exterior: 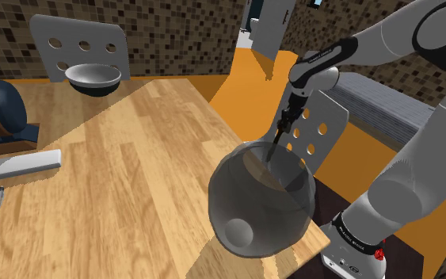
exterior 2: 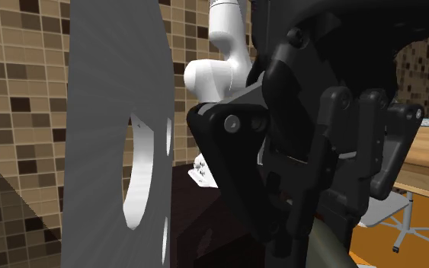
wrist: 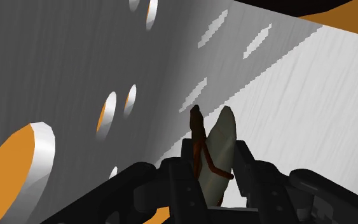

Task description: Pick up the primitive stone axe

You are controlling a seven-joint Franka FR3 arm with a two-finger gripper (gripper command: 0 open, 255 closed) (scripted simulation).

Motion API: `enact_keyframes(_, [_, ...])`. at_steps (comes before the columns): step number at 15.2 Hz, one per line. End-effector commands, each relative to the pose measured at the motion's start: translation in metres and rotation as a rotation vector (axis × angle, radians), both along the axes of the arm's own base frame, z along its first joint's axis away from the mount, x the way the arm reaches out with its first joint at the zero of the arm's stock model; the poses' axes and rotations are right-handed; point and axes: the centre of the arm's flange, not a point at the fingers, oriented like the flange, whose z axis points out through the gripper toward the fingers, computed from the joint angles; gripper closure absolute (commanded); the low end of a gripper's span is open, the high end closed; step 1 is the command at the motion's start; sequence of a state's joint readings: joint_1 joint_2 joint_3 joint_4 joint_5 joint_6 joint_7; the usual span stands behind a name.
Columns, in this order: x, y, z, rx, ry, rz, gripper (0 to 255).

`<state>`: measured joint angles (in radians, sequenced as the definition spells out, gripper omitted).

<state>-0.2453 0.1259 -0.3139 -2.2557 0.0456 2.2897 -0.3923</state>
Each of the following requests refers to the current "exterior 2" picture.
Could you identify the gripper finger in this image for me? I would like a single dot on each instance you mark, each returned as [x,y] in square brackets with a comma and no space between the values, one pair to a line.
[396,148]
[232,159]

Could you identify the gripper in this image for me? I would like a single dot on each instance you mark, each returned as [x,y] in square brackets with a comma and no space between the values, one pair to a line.
[340,44]

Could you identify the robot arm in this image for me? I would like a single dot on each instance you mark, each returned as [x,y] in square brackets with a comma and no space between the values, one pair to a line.
[214,74]

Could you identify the grey office chair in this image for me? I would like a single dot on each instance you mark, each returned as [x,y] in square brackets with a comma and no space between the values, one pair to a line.
[388,208]

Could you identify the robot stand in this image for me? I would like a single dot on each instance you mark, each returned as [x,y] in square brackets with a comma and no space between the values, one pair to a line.
[203,226]

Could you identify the olive green rounded thing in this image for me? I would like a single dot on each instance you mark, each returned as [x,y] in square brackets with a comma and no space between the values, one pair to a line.
[325,248]

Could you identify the grey flat thing with holes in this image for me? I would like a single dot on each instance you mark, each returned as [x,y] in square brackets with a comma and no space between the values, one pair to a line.
[102,111]

